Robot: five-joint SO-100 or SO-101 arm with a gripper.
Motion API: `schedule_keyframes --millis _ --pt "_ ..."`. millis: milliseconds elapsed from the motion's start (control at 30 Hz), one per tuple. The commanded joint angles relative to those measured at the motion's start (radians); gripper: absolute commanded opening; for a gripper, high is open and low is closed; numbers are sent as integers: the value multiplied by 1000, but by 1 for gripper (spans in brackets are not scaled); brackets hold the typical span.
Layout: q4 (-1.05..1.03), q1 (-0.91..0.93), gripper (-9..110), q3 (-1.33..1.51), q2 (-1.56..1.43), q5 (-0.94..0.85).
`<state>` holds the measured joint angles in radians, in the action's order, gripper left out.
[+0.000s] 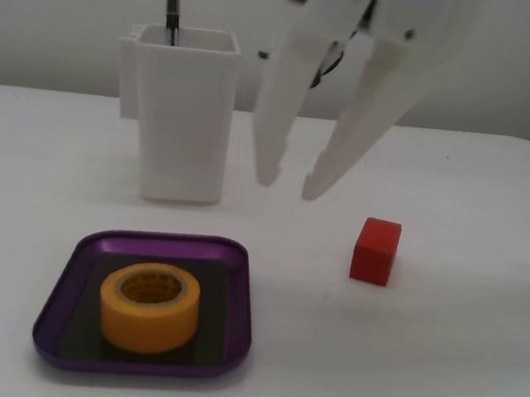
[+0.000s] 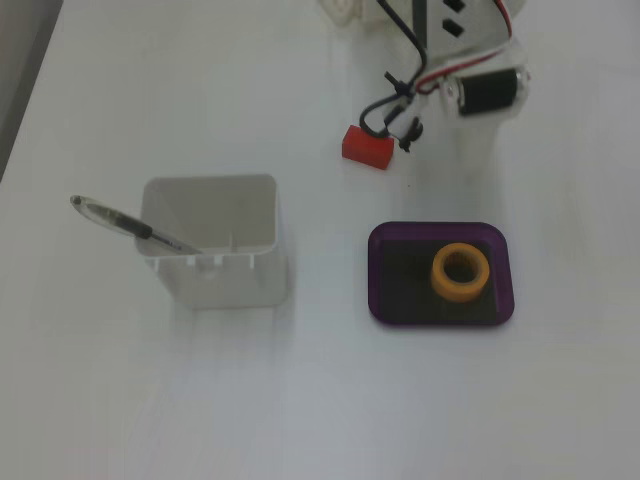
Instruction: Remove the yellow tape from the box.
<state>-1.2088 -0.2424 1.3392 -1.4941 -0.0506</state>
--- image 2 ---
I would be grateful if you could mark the clear black ballpoint pen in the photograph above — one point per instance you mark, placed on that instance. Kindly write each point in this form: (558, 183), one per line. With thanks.
(125, 222)

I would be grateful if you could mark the red rectangular block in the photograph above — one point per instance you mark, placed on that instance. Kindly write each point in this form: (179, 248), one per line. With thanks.
(367, 147)

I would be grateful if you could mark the yellow tape roll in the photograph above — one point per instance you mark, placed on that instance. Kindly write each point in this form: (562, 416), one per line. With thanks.
(440, 285)

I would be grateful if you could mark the purple tray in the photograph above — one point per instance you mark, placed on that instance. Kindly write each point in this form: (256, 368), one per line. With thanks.
(400, 300)

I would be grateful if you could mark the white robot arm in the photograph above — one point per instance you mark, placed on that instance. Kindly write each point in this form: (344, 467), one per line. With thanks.
(475, 30)

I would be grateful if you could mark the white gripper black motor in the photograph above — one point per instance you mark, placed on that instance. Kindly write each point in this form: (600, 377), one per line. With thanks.
(487, 92)

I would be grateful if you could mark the white square container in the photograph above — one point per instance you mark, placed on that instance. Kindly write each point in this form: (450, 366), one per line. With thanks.
(225, 285)

